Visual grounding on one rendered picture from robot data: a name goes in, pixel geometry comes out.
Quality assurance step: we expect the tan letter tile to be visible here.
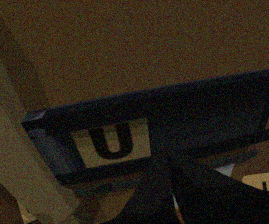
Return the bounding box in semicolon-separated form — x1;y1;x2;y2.
70;117;151;168
17;201;37;224
242;172;269;190

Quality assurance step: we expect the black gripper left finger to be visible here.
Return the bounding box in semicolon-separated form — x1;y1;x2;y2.
102;147;181;224

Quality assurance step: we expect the white paper ticket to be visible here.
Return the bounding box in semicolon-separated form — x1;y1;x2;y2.
174;163;235;208

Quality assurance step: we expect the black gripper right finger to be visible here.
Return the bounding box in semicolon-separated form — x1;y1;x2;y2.
163;145;269;224

